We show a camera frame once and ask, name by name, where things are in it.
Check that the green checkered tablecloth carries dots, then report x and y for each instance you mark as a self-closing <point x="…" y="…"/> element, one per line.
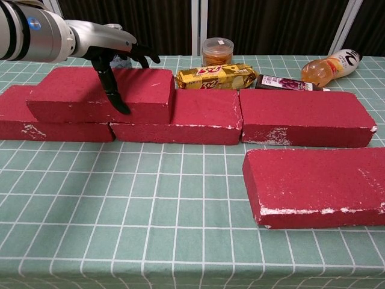
<point x="150" y="210"/>

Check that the clear plastic snack jar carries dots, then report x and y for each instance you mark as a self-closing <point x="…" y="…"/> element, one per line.
<point x="217" y="52"/>

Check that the red brick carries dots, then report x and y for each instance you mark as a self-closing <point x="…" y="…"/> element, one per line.
<point x="75" y="93"/>
<point x="12" y="120"/>
<point x="204" y="114"/>
<point x="300" y="114"/>
<point x="316" y="186"/>

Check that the light blue drink can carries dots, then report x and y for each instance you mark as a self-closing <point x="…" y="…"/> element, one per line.
<point x="121" y="62"/>

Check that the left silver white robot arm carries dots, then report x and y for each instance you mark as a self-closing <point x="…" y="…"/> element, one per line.
<point x="33" y="33"/>

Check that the yellow biscuit packet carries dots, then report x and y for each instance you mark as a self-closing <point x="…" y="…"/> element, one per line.
<point x="216" y="76"/>

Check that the orange juice bottle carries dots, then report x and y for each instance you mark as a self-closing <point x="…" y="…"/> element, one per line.
<point x="334" y="67"/>

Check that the white partition frame post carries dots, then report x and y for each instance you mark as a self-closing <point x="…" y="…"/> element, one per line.
<point x="200" y="27"/>
<point x="346" y="27"/>
<point x="52" y="3"/>

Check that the dark ribbed partition panel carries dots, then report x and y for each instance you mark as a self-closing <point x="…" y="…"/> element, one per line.
<point x="270" y="24"/>
<point x="374" y="27"/>
<point x="156" y="21"/>

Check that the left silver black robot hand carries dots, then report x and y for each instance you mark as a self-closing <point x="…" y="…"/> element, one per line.
<point x="102" y="36"/>

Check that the dark purple grape drink bottle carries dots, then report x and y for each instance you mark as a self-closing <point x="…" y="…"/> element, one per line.
<point x="285" y="83"/>

